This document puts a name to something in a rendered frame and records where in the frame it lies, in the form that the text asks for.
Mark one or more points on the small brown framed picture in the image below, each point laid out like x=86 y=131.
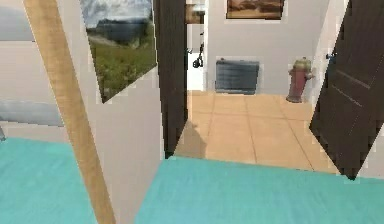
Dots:
x=194 y=14

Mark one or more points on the grey radiator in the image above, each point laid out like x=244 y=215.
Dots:
x=236 y=76

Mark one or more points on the landscape picture on wall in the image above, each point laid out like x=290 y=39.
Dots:
x=121 y=50

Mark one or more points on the dark brown room door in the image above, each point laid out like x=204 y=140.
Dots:
x=355 y=96
x=171 y=76

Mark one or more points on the light wooden beam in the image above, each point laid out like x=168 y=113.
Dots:
x=71 y=110

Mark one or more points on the red fire hydrant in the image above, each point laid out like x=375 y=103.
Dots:
x=298 y=81

